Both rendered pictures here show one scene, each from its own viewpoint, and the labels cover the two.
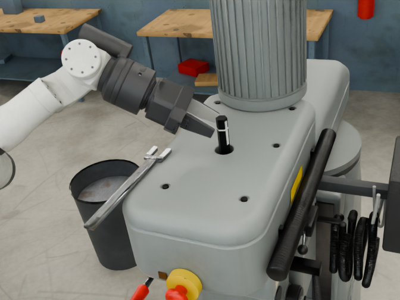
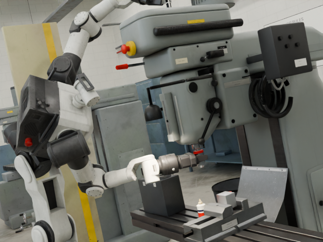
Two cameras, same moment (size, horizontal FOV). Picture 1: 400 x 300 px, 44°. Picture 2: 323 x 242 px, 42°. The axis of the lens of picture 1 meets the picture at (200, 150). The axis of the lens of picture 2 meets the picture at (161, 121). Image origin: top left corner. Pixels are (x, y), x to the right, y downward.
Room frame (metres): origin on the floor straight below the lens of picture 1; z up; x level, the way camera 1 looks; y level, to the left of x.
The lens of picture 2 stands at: (-0.85, -0.94, 1.53)
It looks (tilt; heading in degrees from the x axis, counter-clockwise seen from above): 3 degrees down; 32
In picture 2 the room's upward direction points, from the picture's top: 12 degrees counter-clockwise
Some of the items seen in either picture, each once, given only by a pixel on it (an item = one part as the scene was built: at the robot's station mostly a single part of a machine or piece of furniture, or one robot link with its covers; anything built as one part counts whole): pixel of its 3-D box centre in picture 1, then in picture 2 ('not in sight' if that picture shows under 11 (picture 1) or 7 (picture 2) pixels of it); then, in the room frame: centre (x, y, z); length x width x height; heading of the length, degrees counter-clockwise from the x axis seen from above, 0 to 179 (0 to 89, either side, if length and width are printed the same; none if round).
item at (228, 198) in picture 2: not in sight; (226, 200); (0.74, -0.17, 1.05); 0.06 x 0.05 x 0.06; 65
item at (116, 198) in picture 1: (129, 184); (127, 22); (0.72, 0.13, 1.89); 0.24 x 0.04 x 0.01; 150
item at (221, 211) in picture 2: not in sight; (217, 210); (0.69, -0.14, 1.03); 0.12 x 0.06 x 0.04; 65
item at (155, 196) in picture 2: not in sight; (160, 192); (0.98, 0.32, 1.04); 0.22 x 0.12 x 0.20; 68
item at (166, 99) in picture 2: not in sight; (169, 116); (0.70, 0.00, 1.44); 0.04 x 0.04 x 0.21; 63
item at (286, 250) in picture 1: (305, 191); (200, 27); (0.76, -0.19, 1.79); 0.45 x 0.04 x 0.04; 153
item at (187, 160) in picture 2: not in sight; (180, 162); (0.74, 0.02, 1.23); 0.13 x 0.12 x 0.10; 43
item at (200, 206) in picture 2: not in sight; (202, 210); (0.79, -0.01, 0.99); 0.04 x 0.04 x 0.11
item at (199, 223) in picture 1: (230, 178); (176, 30); (0.81, -0.05, 1.81); 0.47 x 0.26 x 0.16; 153
